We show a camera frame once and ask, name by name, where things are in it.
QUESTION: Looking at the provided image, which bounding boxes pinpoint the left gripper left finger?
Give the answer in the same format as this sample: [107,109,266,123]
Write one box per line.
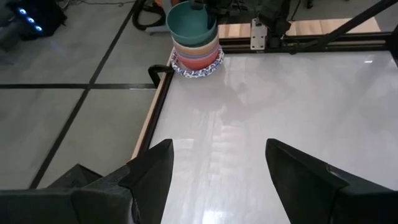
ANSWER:
[0,138,175,224]

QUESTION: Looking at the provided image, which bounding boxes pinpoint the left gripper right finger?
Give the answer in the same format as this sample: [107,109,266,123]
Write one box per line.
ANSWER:
[265,138,398,224]

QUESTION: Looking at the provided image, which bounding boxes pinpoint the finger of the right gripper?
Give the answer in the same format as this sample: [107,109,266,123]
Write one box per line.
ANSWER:
[205,8,218,30]

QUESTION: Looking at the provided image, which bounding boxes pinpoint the teal plastic bowl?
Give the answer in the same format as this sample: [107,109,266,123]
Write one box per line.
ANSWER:
[165,1,218,48]

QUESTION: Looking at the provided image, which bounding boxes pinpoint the white plastic bowl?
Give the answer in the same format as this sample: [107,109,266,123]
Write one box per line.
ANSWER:
[172,34,220,53]

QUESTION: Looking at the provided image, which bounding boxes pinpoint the orange plastic bowl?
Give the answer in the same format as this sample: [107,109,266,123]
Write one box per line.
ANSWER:
[173,43,220,58]

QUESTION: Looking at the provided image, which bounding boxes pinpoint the red plastic bowl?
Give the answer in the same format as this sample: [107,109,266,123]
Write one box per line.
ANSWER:
[176,49,221,72]

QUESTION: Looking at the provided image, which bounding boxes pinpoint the blue patterned paper bowl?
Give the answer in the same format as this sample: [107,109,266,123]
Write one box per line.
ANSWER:
[170,45,225,79]

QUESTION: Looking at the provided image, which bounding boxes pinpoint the black clamp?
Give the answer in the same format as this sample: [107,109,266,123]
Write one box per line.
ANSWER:
[147,64,175,90]

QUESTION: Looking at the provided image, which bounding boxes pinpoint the black device blue lights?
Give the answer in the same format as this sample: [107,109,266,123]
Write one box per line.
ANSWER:
[0,0,68,52]

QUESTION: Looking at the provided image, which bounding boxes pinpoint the silver metal bracket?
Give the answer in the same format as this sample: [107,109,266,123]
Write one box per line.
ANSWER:
[250,17,269,51]

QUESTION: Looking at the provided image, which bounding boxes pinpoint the black hose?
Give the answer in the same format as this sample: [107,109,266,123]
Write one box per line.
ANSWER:
[131,0,169,32]

